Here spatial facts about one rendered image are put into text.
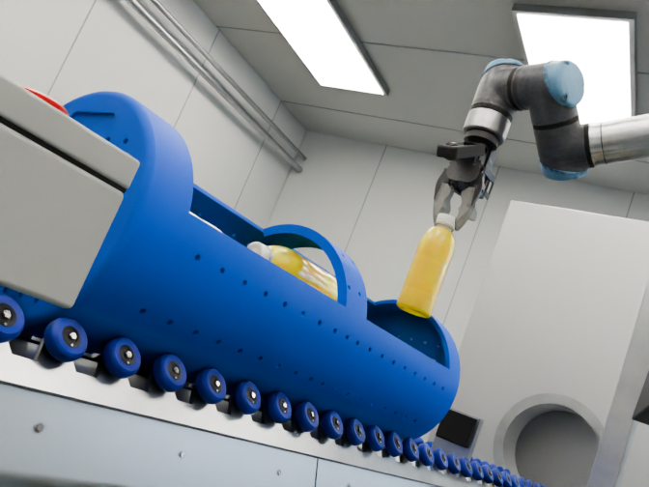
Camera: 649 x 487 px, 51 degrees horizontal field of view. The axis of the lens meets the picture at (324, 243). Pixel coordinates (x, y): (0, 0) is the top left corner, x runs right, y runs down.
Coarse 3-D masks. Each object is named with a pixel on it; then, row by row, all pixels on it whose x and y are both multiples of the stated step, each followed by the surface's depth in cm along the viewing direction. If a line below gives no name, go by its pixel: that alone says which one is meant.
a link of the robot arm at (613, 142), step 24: (576, 120) 134; (624, 120) 131; (648, 120) 128; (552, 144) 135; (576, 144) 134; (600, 144) 132; (624, 144) 130; (648, 144) 128; (552, 168) 137; (576, 168) 136
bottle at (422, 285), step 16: (448, 224) 135; (432, 240) 133; (448, 240) 133; (416, 256) 134; (432, 256) 132; (448, 256) 133; (416, 272) 132; (432, 272) 131; (416, 288) 131; (432, 288) 131; (400, 304) 132; (416, 304) 130; (432, 304) 131
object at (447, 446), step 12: (444, 420) 174; (456, 420) 172; (468, 420) 171; (480, 420) 171; (444, 432) 173; (456, 432) 171; (468, 432) 170; (432, 444) 175; (444, 444) 173; (456, 444) 172; (468, 444) 170; (468, 456) 169
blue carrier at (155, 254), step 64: (128, 128) 73; (128, 192) 69; (192, 192) 74; (128, 256) 68; (192, 256) 74; (256, 256) 82; (128, 320) 73; (192, 320) 78; (256, 320) 84; (320, 320) 94; (384, 320) 148; (256, 384) 94; (320, 384) 101; (384, 384) 112; (448, 384) 130
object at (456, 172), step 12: (468, 132) 141; (480, 132) 139; (492, 144) 141; (492, 156) 144; (456, 168) 140; (468, 168) 138; (480, 168) 137; (456, 180) 139; (468, 180) 137; (492, 180) 142; (456, 192) 144
